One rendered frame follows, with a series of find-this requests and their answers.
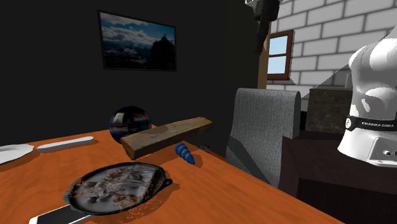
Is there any brown framed window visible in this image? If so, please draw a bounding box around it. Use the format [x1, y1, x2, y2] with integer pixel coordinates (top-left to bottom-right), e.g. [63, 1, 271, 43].
[266, 29, 295, 81]

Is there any white phone with black screen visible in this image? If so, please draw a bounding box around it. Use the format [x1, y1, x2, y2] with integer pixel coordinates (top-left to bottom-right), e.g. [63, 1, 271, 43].
[28, 204, 94, 224]

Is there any orange wooden table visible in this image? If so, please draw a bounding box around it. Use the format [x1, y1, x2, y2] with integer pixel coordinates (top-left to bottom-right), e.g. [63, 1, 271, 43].
[0, 124, 345, 224]

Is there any brown wooden plank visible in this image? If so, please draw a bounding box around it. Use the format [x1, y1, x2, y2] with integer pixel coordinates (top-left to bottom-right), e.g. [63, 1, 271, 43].
[120, 116, 214, 161]

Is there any dark robot stand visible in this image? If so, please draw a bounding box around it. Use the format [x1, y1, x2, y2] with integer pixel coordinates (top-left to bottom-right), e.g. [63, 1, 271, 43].
[277, 129, 397, 224]

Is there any black pan with grey contents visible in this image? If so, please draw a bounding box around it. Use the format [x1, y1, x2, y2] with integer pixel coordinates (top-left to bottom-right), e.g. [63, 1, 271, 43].
[63, 161, 174, 216]

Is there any brown wooden post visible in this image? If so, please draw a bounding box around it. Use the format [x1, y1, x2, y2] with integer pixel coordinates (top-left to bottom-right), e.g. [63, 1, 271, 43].
[256, 32, 272, 90]

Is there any framed sky landscape picture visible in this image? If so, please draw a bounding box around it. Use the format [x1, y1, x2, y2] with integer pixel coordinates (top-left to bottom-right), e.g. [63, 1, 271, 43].
[97, 9, 178, 73]

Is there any grey fabric armchair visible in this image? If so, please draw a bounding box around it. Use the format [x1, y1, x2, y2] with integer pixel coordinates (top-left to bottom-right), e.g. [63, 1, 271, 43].
[225, 87, 302, 189]

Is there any brown grey stone block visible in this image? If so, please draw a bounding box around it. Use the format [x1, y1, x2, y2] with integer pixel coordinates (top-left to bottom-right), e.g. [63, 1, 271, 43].
[305, 87, 353, 134]

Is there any white plate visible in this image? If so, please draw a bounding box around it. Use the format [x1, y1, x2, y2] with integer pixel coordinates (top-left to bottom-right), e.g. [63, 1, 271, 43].
[0, 143, 35, 165]

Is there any blue ribbed cone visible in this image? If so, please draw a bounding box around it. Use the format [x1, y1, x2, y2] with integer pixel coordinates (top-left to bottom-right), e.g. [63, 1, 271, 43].
[174, 142, 197, 165]

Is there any white flat long bar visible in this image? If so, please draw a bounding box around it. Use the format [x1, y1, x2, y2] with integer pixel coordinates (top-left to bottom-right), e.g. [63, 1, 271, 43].
[36, 136, 95, 153]

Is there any dark glossy ball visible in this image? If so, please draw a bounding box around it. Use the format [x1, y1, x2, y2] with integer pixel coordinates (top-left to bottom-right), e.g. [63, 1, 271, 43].
[108, 106, 153, 144]

